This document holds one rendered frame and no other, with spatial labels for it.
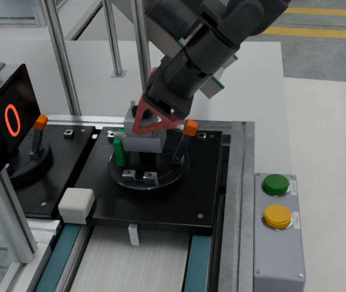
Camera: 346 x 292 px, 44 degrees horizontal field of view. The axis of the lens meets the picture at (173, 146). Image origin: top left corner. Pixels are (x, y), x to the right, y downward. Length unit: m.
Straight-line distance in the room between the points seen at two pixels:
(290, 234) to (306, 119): 0.46
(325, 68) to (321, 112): 2.05
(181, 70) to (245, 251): 0.27
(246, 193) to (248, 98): 0.46
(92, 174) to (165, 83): 0.24
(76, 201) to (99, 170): 0.10
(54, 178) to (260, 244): 0.36
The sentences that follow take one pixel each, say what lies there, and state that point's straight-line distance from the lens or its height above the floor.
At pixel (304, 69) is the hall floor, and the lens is 3.10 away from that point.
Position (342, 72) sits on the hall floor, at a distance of 3.11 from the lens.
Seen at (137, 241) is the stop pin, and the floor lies 0.94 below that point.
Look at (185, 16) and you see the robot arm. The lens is 0.56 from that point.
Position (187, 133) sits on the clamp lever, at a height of 1.06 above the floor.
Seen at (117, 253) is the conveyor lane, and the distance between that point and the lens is 0.70.
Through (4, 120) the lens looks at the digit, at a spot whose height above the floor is 1.21.
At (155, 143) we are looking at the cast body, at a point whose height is 1.05.
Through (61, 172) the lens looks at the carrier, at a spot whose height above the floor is 0.97.
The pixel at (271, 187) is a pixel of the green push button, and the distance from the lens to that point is 0.71.
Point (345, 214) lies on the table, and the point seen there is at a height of 0.86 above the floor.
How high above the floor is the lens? 1.46
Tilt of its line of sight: 38 degrees down
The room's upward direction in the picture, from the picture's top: 5 degrees counter-clockwise
